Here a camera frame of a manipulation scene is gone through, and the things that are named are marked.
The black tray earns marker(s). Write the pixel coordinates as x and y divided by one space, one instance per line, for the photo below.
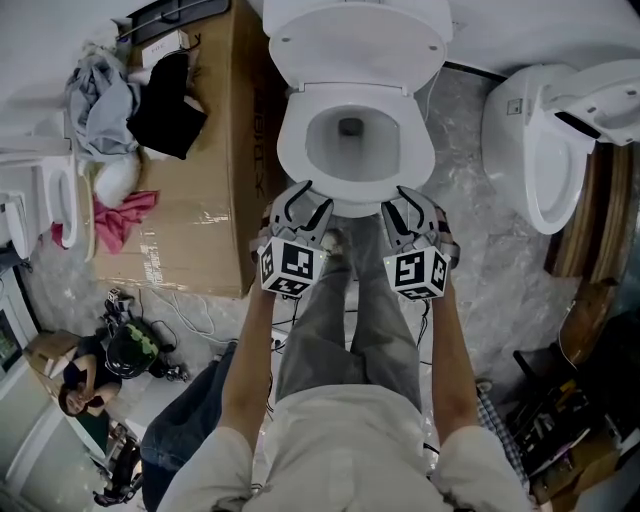
175 15

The white narrow toilet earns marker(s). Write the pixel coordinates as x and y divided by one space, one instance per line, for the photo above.
15 225

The plaid cloth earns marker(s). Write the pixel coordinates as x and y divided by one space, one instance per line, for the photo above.
500 435

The person's cream shirt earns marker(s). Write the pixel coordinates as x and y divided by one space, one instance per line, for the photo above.
345 450

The black cloth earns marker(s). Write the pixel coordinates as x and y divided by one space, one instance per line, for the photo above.
167 110

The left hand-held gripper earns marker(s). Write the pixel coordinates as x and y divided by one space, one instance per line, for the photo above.
295 265

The small cardboard box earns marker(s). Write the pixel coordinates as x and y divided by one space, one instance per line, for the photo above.
50 355

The person's left hand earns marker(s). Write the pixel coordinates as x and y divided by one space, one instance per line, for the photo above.
262 225

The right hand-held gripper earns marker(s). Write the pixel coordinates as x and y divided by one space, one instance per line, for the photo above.
415 272

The small white box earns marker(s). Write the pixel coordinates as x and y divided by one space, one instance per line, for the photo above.
160 50

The white toilet with tank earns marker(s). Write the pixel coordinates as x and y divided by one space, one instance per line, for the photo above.
352 145

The person's grey trousers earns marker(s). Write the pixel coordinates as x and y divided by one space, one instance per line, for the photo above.
325 340

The small pink rag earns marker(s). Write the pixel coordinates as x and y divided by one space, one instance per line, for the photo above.
57 235

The black and green helmet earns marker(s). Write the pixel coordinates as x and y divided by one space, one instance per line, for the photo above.
132 350

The person's left forearm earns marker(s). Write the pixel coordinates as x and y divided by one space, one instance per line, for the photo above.
250 370

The grey clothes pile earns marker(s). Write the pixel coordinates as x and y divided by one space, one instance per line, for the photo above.
100 110

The large pink cloth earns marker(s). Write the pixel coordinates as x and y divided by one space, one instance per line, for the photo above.
122 220

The white round toilet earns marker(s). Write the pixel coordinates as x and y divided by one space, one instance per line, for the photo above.
62 200

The person's left shoe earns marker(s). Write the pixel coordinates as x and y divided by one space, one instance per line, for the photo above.
336 245

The white fluffy bundle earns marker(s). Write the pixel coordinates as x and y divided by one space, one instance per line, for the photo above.
115 180

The large cardboard box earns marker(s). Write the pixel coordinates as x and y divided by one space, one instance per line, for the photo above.
220 175

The person's right forearm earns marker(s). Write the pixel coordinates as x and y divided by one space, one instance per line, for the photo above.
457 370

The brown wooden steps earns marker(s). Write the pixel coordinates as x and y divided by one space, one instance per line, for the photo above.
595 240

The spare gripper device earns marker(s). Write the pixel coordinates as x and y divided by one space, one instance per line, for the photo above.
119 305

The person's right hand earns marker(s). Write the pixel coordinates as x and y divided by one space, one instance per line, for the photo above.
448 240

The white egg-shaped smart toilet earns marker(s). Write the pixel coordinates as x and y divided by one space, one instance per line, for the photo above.
510 140

